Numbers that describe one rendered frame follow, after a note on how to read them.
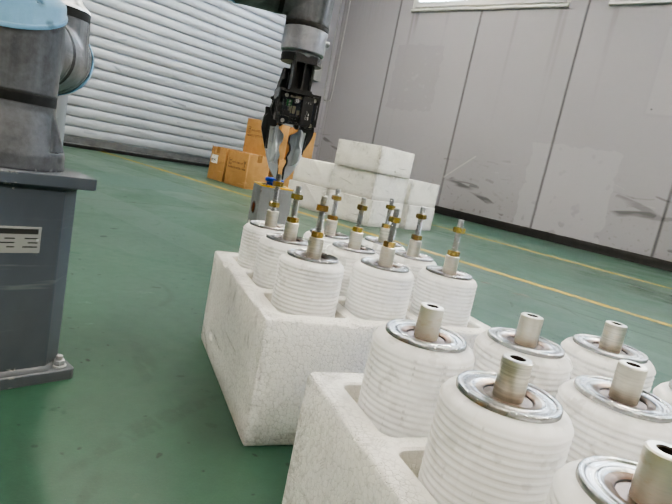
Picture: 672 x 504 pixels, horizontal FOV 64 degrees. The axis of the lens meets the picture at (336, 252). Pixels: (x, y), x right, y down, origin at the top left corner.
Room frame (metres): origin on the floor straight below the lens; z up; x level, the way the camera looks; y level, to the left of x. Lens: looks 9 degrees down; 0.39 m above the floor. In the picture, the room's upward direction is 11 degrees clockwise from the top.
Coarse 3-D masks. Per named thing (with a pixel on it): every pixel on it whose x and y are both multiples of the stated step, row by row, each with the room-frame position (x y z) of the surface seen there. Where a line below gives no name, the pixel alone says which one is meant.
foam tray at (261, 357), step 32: (224, 256) 0.98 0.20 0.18; (224, 288) 0.90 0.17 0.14; (256, 288) 0.80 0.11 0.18; (224, 320) 0.86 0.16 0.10; (256, 320) 0.70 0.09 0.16; (288, 320) 0.68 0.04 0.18; (320, 320) 0.70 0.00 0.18; (352, 320) 0.73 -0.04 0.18; (224, 352) 0.83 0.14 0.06; (256, 352) 0.68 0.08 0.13; (288, 352) 0.68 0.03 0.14; (320, 352) 0.70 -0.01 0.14; (352, 352) 0.72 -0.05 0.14; (224, 384) 0.80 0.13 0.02; (256, 384) 0.66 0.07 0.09; (288, 384) 0.68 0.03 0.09; (256, 416) 0.67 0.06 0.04; (288, 416) 0.68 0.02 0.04
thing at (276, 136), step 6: (270, 126) 0.97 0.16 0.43; (276, 126) 0.95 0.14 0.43; (270, 132) 0.97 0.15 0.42; (276, 132) 0.95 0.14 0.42; (282, 132) 0.97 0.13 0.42; (270, 138) 0.97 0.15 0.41; (276, 138) 0.95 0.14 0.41; (282, 138) 0.97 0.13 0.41; (270, 144) 0.97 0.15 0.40; (276, 144) 0.93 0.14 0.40; (270, 150) 0.97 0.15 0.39; (276, 150) 0.93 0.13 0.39; (270, 156) 0.96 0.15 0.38; (276, 156) 0.97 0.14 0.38; (270, 162) 0.97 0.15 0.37; (276, 162) 0.97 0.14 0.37; (270, 168) 0.97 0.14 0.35; (276, 168) 0.97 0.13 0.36; (276, 174) 0.97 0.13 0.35
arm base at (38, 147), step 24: (0, 96) 0.69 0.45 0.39; (24, 96) 0.71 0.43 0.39; (0, 120) 0.69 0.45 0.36; (24, 120) 0.71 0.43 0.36; (48, 120) 0.74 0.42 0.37; (0, 144) 0.68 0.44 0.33; (24, 144) 0.70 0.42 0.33; (48, 144) 0.73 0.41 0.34; (24, 168) 0.70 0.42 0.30; (48, 168) 0.73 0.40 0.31
